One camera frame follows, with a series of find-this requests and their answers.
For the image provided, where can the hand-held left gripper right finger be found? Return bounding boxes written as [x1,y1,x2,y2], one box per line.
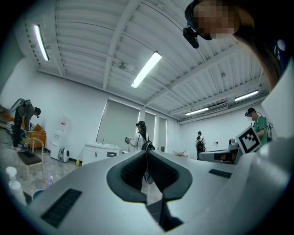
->
[148,150,235,235]

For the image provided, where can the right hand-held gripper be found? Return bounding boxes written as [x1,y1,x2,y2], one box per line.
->
[198,127,262,164]

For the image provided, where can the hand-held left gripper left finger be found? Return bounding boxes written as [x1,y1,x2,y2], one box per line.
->
[28,150,162,235]

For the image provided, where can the blue cup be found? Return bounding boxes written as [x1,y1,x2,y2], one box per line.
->
[31,189,46,203]

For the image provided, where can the white pump bottle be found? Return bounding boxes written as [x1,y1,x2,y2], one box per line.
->
[5,167,27,207]

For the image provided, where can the white cabinet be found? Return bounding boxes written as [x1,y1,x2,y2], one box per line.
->
[82,141,121,166]

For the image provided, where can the long ceiling light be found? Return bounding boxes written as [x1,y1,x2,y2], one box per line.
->
[234,90,260,102]
[34,24,50,62]
[130,50,163,89]
[185,107,209,116]

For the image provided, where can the small white round appliance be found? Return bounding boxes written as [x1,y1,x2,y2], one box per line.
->
[58,148,70,163]

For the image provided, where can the ceiling air conditioner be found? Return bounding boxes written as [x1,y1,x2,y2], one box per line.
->
[203,102,229,115]

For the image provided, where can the gray window blind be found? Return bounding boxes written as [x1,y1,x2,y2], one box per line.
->
[96,98,141,148]
[158,117,167,150]
[144,112,157,150]

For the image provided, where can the white water dispenser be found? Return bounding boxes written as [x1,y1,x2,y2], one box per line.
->
[50,115,70,161]

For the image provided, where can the wooden chair with dark seat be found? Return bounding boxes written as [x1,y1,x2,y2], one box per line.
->
[17,130,46,182]

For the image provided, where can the orange sofa with striped cushions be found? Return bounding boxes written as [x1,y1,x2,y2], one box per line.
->
[0,110,47,150]

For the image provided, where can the person's face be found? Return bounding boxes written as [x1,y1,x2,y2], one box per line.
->
[185,0,253,41]

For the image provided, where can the person's dark blue shirt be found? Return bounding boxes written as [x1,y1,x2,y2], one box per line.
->
[264,13,294,62]

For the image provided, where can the black head camera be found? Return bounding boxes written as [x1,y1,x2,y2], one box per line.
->
[182,0,200,50]

